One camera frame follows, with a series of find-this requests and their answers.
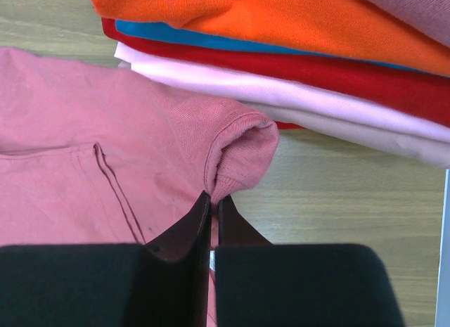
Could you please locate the folded orange shirt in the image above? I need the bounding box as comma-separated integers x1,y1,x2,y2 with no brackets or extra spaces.
91,0,449,76

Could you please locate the folded light pink shirt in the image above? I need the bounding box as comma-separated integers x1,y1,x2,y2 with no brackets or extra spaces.
115,43,449,169

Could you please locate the folded pink shirt on stack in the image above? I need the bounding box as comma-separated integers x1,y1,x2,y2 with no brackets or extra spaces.
367,0,449,46

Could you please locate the folded bottom red shirt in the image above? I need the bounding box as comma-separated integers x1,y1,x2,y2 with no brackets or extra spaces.
276,122,303,130

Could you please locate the folded red shirt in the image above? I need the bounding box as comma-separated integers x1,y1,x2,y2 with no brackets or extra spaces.
276,122,303,130
101,18,449,126

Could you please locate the pink t-shirt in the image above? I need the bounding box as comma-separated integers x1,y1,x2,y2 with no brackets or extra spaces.
0,47,281,327

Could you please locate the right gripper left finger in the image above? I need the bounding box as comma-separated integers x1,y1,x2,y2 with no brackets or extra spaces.
1,193,211,326

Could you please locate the folded blue shirt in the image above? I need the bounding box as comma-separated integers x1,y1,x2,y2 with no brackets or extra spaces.
102,19,432,72

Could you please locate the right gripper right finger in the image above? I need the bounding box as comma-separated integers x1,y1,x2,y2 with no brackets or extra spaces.
214,197,404,326

